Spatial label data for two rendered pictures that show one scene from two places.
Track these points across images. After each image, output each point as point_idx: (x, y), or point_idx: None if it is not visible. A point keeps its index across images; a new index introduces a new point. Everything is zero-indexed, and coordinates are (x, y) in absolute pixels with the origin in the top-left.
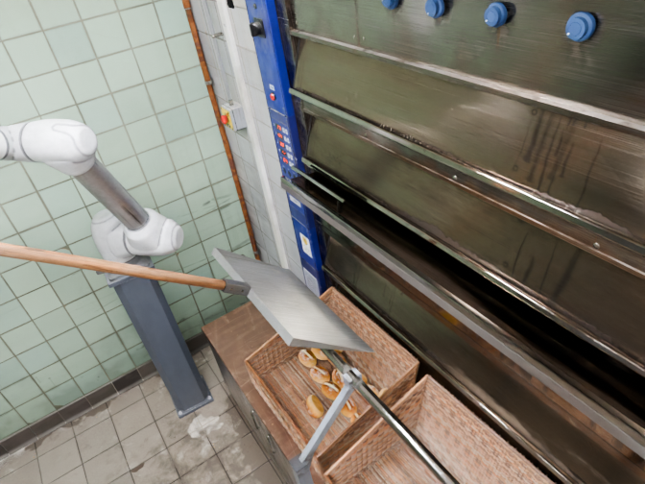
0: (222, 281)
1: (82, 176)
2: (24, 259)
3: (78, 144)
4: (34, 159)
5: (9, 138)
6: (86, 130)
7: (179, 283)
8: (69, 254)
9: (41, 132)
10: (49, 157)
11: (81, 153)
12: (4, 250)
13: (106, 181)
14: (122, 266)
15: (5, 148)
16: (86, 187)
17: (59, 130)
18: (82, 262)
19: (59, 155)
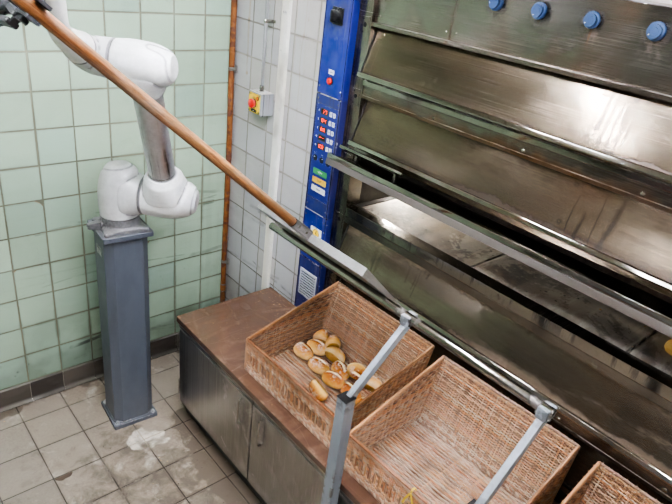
0: (294, 217)
1: None
2: (172, 129)
3: (168, 67)
4: None
5: (97, 46)
6: (175, 57)
7: (265, 205)
8: (202, 140)
9: (134, 47)
10: (134, 72)
11: (167, 76)
12: (164, 112)
13: None
14: (234, 168)
15: None
16: (143, 118)
17: (152, 49)
18: (210, 150)
19: (146, 73)
